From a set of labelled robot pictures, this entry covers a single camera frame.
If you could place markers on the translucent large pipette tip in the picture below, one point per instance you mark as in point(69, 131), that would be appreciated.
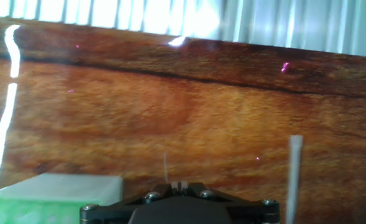
point(294, 174)

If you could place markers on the pipette tip box green rack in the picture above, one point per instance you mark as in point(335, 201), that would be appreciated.
point(61, 186)

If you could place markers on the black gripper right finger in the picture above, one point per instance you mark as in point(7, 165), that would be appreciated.
point(251, 211)

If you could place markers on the glossy wood grain board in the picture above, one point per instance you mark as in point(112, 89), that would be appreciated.
point(170, 109)

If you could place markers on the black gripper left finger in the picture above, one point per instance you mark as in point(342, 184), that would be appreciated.
point(114, 211)

